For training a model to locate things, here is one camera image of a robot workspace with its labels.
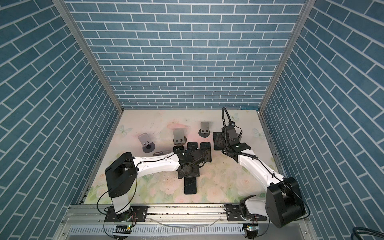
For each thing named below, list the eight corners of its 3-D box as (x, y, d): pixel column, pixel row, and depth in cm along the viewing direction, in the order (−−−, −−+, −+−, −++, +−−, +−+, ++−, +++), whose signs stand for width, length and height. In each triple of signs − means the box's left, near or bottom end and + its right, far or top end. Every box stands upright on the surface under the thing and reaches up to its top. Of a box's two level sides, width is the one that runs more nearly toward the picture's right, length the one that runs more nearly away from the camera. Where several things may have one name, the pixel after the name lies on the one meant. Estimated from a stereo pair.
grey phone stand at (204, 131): (198, 137, 106) (198, 132, 102) (198, 126, 112) (198, 122, 108) (209, 137, 106) (210, 132, 102) (209, 127, 112) (209, 122, 108)
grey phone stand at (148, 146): (146, 155, 97) (142, 148, 89) (140, 145, 102) (135, 137, 94) (156, 149, 100) (153, 141, 92) (149, 139, 105) (146, 131, 97)
